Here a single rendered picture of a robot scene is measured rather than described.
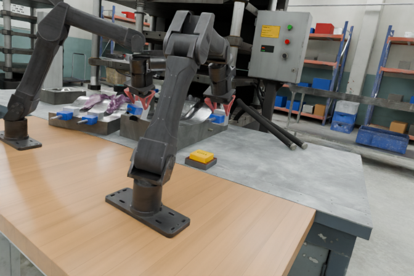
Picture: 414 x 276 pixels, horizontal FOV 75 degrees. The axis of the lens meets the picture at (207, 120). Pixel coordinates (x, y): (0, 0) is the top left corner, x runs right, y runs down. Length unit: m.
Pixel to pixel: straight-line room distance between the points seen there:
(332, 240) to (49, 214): 0.70
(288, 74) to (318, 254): 1.06
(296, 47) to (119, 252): 1.42
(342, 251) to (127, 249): 0.58
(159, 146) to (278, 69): 1.23
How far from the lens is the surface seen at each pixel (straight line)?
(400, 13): 7.49
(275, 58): 1.70
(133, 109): 1.03
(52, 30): 0.97
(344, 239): 0.87
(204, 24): 0.65
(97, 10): 2.36
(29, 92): 1.02
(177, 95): 0.59
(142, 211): 0.60
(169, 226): 0.58
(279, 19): 1.73
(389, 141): 4.44
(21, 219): 0.65
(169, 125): 0.57
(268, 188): 0.82
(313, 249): 0.91
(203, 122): 1.14
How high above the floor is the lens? 1.14
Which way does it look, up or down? 12 degrees down
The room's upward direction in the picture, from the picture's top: 7 degrees clockwise
